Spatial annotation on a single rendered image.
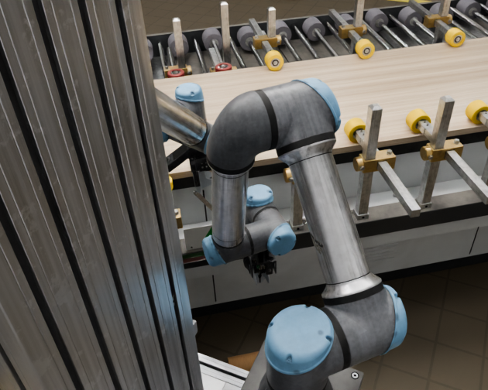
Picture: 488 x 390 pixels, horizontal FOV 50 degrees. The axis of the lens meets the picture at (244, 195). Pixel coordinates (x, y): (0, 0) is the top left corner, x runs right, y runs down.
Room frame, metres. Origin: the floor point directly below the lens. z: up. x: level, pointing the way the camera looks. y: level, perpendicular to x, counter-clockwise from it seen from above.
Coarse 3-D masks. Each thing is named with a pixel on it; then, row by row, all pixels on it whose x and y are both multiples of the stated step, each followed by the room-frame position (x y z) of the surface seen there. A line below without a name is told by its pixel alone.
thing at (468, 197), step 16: (464, 192) 1.56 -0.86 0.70; (368, 208) 1.50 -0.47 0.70; (384, 208) 1.49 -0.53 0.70; (400, 208) 1.49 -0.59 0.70; (432, 208) 1.48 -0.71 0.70; (448, 208) 1.48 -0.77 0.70; (464, 208) 1.49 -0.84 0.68; (480, 208) 1.50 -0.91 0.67; (304, 224) 1.42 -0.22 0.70; (368, 224) 1.42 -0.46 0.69; (384, 224) 1.43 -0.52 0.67; (400, 224) 1.45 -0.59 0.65; (416, 224) 1.46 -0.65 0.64; (432, 224) 1.47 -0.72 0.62; (304, 240) 1.38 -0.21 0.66
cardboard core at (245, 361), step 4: (256, 352) 1.31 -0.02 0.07; (236, 356) 1.30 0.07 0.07; (240, 356) 1.29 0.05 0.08; (244, 356) 1.29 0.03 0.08; (248, 356) 1.29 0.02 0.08; (252, 356) 1.29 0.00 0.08; (228, 360) 1.30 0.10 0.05; (232, 360) 1.27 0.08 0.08; (236, 360) 1.27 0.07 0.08; (240, 360) 1.27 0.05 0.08; (244, 360) 1.27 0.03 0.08; (248, 360) 1.27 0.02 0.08; (252, 360) 1.27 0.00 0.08; (232, 364) 1.25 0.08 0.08; (236, 364) 1.25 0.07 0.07; (240, 364) 1.25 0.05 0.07; (244, 364) 1.25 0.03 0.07; (248, 364) 1.26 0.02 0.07; (252, 364) 1.26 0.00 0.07; (244, 368) 1.24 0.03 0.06; (248, 368) 1.25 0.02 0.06
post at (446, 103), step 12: (444, 96) 1.51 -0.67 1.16; (444, 108) 1.48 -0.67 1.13; (444, 120) 1.48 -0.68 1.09; (432, 132) 1.51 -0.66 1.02; (444, 132) 1.49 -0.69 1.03; (432, 144) 1.50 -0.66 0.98; (444, 144) 1.49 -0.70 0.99; (432, 168) 1.48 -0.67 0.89; (432, 180) 1.49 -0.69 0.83; (420, 192) 1.51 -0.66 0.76; (432, 192) 1.49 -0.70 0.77
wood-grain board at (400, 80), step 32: (288, 64) 2.34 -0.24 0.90; (320, 64) 2.32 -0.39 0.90; (352, 64) 2.30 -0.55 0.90; (384, 64) 2.29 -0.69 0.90; (416, 64) 2.27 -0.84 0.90; (448, 64) 2.25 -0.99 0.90; (480, 64) 2.24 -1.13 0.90; (224, 96) 2.06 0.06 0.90; (352, 96) 2.00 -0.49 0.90; (384, 96) 1.99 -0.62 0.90; (416, 96) 1.98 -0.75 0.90; (480, 96) 1.95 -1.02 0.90; (384, 128) 1.73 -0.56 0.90; (448, 128) 1.71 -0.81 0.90; (480, 128) 1.72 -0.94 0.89; (256, 160) 1.57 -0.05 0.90
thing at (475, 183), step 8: (424, 128) 1.63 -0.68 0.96; (432, 128) 1.63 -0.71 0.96; (448, 152) 1.47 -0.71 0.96; (456, 152) 1.47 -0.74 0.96; (448, 160) 1.46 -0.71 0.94; (456, 160) 1.42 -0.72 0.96; (456, 168) 1.40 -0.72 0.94; (464, 168) 1.38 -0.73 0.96; (464, 176) 1.36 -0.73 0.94; (472, 176) 1.33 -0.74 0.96; (472, 184) 1.31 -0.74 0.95; (480, 184) 1.29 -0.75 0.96; (480, 192) 1.26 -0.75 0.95
